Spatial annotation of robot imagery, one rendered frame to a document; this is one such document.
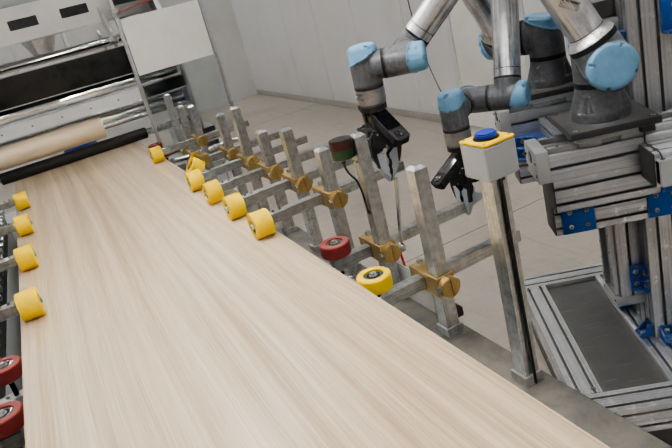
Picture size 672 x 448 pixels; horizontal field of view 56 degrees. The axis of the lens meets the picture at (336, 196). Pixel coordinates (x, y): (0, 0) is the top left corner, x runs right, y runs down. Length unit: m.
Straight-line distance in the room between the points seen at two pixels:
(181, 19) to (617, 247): 2.80
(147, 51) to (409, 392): 3.18
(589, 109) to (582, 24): 0.27
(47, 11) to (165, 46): 0.71
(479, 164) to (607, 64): 0.55
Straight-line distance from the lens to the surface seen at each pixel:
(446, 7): 1.70
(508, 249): 1.23
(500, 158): 1.15
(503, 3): 1.87
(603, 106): 1.76
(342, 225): 1.90
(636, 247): 2.22
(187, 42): 4.03
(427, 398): 1.07
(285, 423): 1.10
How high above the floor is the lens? 1.55
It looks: 19 degrees down
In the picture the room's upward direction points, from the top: 15 degrees counter-clockwise
